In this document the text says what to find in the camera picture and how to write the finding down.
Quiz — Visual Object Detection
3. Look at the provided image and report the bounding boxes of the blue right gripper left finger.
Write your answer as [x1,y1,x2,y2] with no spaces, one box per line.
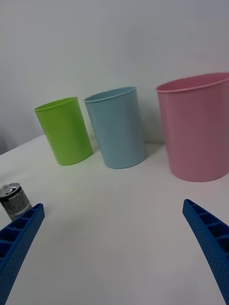
[0,203,45,305]

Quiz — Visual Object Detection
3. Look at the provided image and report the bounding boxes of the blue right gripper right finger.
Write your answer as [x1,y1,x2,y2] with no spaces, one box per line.
[182,199,229,305]

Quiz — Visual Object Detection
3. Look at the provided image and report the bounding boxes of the black drink can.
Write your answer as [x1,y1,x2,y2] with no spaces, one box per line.
[0,183,32,221]

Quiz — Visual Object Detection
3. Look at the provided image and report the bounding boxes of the pink plastic bin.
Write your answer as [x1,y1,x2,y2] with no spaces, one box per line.
[156,72,229,183]

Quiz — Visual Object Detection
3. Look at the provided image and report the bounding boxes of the green plastic bin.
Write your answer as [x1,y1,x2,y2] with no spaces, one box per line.
[34,96,94,166]

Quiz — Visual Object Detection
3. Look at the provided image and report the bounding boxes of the pale blue plastic bin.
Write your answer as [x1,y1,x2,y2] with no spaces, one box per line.
[83,86,146,170]

